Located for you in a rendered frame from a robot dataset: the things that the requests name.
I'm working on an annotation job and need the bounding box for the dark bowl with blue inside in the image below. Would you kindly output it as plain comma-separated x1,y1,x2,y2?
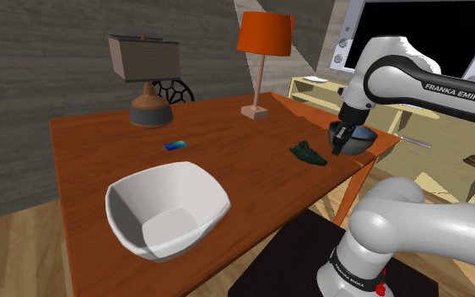
327,121,378,157

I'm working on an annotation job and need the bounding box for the dark green crumpled cloth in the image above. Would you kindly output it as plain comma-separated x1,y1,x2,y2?
289,140,328,167

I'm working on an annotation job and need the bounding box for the pale yellow low cabinet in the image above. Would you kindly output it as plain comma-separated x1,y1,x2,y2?
288,75,475,205

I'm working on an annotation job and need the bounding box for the silver framed television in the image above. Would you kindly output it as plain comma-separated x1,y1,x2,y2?
328,0,475,84

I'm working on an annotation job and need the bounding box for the orange shade table lamp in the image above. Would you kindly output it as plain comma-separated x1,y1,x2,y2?
236,10,295,122

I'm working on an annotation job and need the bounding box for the orange-brown wooden table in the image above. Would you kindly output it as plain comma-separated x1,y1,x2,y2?
48,91,402,297

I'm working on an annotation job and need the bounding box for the dark robot stand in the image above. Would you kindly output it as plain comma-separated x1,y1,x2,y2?
228,208,440,297

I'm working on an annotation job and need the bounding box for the blue card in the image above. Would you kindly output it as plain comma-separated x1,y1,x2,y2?
163,140,189,152

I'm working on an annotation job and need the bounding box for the white square bowl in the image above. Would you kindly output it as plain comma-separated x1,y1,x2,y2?
104,160,232,263

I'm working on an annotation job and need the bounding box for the brown box shade table lamp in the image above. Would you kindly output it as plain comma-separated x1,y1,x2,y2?
107,34,181,129

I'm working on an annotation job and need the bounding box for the black wire frame chair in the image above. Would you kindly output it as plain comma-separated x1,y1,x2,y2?
152,79,196,105

